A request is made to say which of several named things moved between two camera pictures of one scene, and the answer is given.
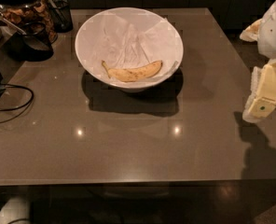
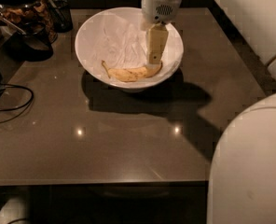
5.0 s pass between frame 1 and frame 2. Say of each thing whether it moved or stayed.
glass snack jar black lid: stayed
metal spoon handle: stayed
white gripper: moved
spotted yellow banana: stayed
